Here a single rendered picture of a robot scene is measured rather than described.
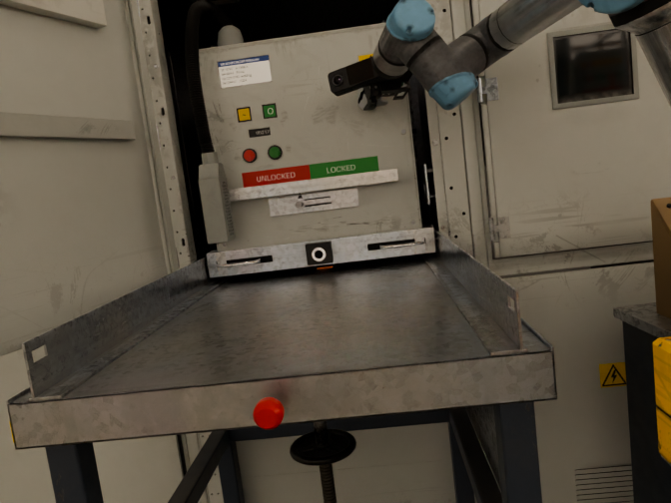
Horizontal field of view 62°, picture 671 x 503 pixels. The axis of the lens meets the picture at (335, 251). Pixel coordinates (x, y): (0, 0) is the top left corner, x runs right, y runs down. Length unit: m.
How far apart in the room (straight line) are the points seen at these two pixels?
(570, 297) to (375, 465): 0.60
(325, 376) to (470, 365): 0.16
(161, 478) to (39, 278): 0.62
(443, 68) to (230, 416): 0.66
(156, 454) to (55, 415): 0.78
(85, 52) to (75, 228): 0.36
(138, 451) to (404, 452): 0.64
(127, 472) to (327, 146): 0.92
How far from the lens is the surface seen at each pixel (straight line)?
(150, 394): 0.69
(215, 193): 1.25
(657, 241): 1.13
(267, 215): 1.35
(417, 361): 0.64
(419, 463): 1.45
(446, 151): 1.29
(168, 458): 1.50
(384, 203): 1.32
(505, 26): 1.05
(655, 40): 0.77
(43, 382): 0.77
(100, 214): 1.25
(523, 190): 1.30
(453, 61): 1.03
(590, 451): 1.50
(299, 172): 1.33
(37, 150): 1.18
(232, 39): 1.43
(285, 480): 1.48
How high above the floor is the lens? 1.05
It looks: 7 degrees down
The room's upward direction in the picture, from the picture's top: 7 degrees counter-clockwise
